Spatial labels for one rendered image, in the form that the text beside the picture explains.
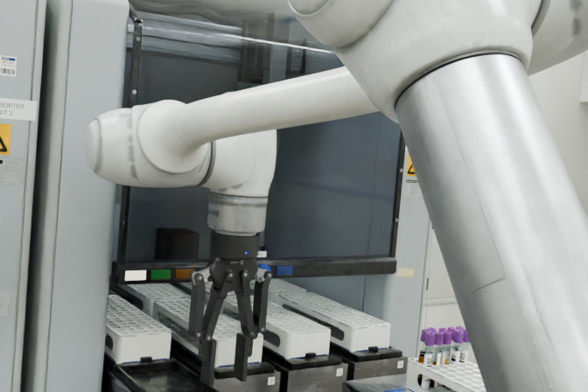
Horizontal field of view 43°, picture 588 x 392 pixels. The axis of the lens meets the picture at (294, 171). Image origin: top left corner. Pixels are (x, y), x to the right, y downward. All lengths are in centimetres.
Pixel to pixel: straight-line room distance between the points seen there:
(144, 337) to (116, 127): 49
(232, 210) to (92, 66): 34
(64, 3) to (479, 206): 90
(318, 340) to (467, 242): 100
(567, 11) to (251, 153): 56
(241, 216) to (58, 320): 37
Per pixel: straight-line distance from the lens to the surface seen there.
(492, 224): 50
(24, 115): 124
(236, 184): 110
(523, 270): 49
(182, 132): 96
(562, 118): 379
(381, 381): 138
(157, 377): 136
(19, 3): 125
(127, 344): 137
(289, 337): 144
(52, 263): 128
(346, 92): 87
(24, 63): 124
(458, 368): 129
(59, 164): 126
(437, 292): 331
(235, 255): 113
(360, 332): 154
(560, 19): 67
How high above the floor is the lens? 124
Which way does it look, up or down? 3 degrees down
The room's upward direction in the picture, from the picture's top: 5 degrees clockwise
